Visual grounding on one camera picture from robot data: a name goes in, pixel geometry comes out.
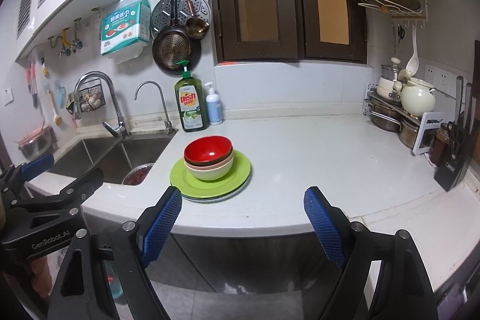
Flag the green plate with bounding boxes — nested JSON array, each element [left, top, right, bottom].
[[169, 150, 251, 198]]

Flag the pink bowl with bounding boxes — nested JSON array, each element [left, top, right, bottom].
[[184, 150, 234, 171]]

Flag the cream white bowl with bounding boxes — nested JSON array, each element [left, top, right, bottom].
[[186, 160, 234, 181]]

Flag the red black bowl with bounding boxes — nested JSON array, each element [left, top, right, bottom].
[[183, 135, 233, 166]]

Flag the blue white plate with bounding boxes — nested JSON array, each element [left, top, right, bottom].
[[182, 178, 251, 204]]

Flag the large steel kitchen faucet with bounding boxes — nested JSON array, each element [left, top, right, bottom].
[[73, 71, 130, 139]]

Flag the person's left hand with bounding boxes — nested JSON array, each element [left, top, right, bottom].
[[30, 257, 53, 298]]

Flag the stainless steel sink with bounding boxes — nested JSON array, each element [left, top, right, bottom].
[[49, 132, 173, 184]]

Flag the steel bowl of red grapes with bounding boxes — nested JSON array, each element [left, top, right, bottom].
[[122, 163, 154, 186]]

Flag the small curved steel faucet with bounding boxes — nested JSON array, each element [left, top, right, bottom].
[[133, 80, 178, 136]]

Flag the glass jar of sauce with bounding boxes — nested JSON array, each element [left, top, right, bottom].
[[429, 127, 449, 166]]

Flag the green dish soap bottle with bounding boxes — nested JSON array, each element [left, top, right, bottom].
[[174, 59, 208, 132]]

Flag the stainless steel pot lower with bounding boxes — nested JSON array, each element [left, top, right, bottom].
[[399, 118, 419, 149]]

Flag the stainless steel pot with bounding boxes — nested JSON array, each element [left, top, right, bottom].
[[369, 102, 401, 133], [399, 118, 419, 149]]

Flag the black knife block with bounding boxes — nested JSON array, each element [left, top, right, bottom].
[[434, 76, 479, 192]]

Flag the white blue pump bottle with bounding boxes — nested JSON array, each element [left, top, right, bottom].
[[205, 82, 223, 125]]

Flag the paper towel pack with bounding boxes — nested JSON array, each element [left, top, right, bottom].
[[100, 0, 151, 64]]

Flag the stainless steel pot upper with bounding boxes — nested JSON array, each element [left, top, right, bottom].
[[369, 102, 401, 133]]

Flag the black frying pan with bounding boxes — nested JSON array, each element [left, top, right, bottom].
[[152, 0, 201, 76]]

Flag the cream ceramic teapot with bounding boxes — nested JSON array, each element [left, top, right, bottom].
[[401, 78, 436, 118]]

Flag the small brass saucepan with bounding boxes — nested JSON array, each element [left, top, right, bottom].
[[185, 0, 210, 40]]

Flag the round steel steamer tray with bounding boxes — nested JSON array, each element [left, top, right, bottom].
[[150, 0, 211, 39]]

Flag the white hanging ladle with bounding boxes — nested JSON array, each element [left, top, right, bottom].
[[405, 25, 420, 76]]

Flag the black scissors hanging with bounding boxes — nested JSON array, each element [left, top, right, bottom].
[[395, 24, 405, 49]]

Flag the wire basket on faucet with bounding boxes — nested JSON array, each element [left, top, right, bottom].
[[66, 78, 105, 115]]

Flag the white wall sockets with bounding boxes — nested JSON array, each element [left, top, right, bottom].
[[424, 64, 457, 98]]

